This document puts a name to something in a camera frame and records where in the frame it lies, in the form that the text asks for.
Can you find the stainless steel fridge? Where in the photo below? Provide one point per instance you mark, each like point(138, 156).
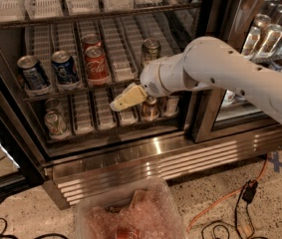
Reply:
point(101, 148)

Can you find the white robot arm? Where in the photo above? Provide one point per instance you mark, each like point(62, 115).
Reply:
point(207, 62)

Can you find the red can in bin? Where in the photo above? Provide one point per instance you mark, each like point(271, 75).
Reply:
point(126, 233)

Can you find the brown can bottom shelf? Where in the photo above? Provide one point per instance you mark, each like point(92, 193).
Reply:
point(149, 109)

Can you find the glass fridge door right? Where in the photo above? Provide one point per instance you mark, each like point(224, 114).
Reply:
point(221, 113)

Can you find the green white can rear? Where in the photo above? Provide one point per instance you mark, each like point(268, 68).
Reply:
point(53, 105)

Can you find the blue pepsi can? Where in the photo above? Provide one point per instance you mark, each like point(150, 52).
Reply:
point(33, 73)
point(64, 68)

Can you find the blue pepsi can left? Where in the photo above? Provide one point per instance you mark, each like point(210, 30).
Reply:
point(33, 73)

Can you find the gold green can middle shelf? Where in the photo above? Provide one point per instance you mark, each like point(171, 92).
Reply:
point(150, 50)

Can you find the clear plastic bin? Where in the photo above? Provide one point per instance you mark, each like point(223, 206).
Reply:
point(145, 207)

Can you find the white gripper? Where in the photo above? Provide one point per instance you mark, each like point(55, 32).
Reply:
point(150, 78)

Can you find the red coke can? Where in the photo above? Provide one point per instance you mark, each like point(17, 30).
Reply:
point(91, 40)
point(96, 65)

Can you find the black power adapter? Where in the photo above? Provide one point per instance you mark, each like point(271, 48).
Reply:
point(249, 191)

